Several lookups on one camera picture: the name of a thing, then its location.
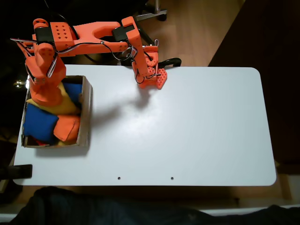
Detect blue fabric bean bag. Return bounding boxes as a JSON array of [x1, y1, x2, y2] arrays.
[[62, 82, 83, 111]]

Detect large blue bean bag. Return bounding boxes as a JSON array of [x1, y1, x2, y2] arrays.
[[22, 103, 59, 144]]

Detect brown cardboard box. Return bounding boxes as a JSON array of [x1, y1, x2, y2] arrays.
[[21, 75, 93, 149]]

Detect black table clamp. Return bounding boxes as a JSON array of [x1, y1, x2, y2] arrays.
[[0, 164, 33, 180]]

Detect black base clamp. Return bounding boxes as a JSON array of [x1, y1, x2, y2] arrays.
[[157, 58, 182, 70]]

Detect metal stand with casters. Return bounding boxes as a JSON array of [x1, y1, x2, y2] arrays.
[[135, 0, 167, 22]]

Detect person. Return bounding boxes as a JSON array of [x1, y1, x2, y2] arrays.
[[10, 186, 300, 225]]

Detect wrist camera on orange bracket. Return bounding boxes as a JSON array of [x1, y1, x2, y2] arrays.
[[10, 37, 36, 58]]

